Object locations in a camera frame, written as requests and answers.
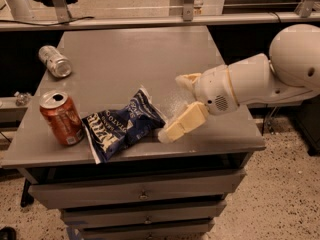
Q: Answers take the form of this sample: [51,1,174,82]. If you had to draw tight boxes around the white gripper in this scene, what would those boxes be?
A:
[158,65,239,143]

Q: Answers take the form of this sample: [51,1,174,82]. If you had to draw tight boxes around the blue chip bag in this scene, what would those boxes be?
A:
[82,87,166,164]

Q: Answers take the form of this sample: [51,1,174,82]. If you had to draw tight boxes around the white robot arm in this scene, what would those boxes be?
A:
[158,24,320,143]

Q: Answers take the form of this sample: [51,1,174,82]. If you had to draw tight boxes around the red coke can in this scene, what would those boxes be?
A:
[39,90,84,146]

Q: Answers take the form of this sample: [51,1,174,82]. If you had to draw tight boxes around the silver soda can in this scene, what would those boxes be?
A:
[38,45,72,78]

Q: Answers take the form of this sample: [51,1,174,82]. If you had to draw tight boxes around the middle grey drawer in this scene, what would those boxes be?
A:
[62,200,226,229]

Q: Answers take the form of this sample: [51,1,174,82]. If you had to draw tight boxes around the grey drawer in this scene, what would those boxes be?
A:
[62,200,226,229]
[29,169,246,209]
[81,219,214,240]

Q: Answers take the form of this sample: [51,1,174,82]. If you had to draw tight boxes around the bottom grey drawer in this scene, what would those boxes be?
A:
[81,219,214,240]

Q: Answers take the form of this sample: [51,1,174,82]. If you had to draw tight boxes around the top grey drawer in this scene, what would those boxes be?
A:
[29,169,246,209]

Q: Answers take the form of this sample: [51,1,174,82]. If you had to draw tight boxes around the small crumpled foil object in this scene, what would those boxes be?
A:
[14,92,32,106]

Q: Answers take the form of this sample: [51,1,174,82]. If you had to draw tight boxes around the metal bracket post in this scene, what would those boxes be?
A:
[182,0,194,21]

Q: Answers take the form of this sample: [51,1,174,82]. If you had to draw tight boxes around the grey metal rail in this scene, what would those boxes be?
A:
[0,11,320,32]

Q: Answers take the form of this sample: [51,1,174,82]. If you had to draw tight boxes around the black cable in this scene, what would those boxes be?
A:
[0,15,96,27]

